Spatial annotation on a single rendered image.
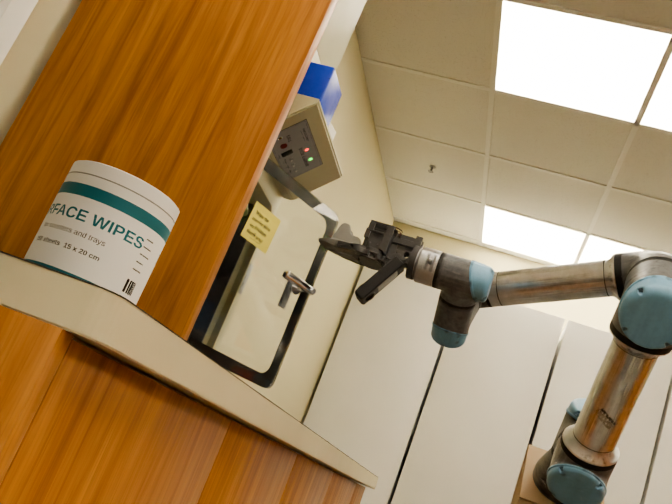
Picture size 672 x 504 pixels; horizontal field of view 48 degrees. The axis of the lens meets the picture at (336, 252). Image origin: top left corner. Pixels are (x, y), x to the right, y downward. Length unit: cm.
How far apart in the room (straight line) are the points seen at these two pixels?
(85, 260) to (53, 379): 22
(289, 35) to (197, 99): 21
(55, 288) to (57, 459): 15
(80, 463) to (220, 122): 80
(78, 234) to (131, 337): 22
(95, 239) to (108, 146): 62
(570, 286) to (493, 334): 289
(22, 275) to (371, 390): 385
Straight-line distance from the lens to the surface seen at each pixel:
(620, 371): 150
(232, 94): 139
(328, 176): 169
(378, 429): 437
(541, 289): 160
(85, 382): 66
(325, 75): 151
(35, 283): 63
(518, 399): 439
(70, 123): 149
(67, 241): 83
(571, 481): 163
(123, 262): 83
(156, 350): 68
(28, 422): 62
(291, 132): 148
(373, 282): 150
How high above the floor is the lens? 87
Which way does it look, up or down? 16 degrees up
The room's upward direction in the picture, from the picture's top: 22 degrees clockwise
